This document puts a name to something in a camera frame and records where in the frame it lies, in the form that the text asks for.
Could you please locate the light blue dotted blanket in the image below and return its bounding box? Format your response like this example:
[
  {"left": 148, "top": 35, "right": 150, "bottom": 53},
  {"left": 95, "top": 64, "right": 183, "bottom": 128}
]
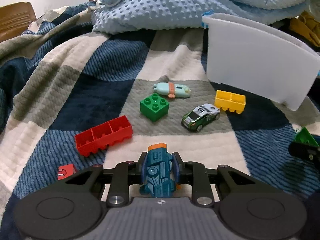
[{"left": 92, "top": 0, "right": 310, "bottom": 34}]

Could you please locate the teal orange toy vehicle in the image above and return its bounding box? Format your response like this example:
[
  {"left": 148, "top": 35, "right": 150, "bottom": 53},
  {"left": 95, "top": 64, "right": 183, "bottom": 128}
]
[{"left": 139, "top": 143, "right": 176, "bottom": 198}]

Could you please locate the pastel blue toy vehicle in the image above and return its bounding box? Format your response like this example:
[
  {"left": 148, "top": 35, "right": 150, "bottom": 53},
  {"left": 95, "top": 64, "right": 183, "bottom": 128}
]
[{"left": 153, "top": 82, "right": 191, "bottom": 98}]

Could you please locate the plaid blue white blanket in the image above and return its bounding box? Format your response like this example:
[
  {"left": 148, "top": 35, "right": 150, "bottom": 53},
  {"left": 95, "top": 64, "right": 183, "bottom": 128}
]
[{"left": 1, "top": 2, "right": 319, "bottom": 239}]

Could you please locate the green square building block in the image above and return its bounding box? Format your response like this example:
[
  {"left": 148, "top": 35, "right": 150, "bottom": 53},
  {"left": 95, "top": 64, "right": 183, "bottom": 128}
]
[{"left": 140, "top": 93, "right": 170, "bottom": 122}]

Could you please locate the yellow building block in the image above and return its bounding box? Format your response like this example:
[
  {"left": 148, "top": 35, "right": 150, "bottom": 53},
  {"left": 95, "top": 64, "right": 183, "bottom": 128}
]
[{"left": 214, "top": 90, "right": 246, "bottom": 114}]

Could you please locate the wooden headboard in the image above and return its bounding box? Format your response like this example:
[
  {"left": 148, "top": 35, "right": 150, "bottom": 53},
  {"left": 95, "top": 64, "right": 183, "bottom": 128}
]
[{"left": 0, "top": 2, "right": 36, "bottom": 42}]

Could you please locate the red long building block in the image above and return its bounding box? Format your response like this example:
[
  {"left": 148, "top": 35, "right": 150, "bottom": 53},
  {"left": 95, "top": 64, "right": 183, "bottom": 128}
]
[{"left": 74, "top": 115, "right": 133, "bottom": 157}]

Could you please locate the mustard yellow garment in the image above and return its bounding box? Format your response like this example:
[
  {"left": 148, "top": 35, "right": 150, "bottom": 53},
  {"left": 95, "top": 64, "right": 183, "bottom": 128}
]
[{"left": 289, "top": 11, "right": 319, "bottom": 47}]

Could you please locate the green block with drills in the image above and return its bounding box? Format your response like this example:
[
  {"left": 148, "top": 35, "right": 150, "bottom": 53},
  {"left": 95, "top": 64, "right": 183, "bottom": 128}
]
[{"left": 294, "top": 127, "right": 319, "bottom": 147}]

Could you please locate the small red face block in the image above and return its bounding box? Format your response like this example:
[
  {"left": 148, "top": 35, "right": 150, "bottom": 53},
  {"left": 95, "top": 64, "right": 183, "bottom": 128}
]
[{"left": 57, "top": 164, "right": 77, "bottom": 180}]

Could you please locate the green silver toy car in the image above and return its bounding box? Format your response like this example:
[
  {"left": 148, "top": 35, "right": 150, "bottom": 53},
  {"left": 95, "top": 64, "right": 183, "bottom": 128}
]
[{"left": 181, "top": 103, "right": 220, "bottom": 132}]

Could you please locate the white plastic storage bin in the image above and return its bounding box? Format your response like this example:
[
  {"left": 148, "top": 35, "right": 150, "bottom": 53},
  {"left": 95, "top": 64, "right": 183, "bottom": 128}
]
[{"left": 202, "top": 12, "right": 319, "bottom": 111}]

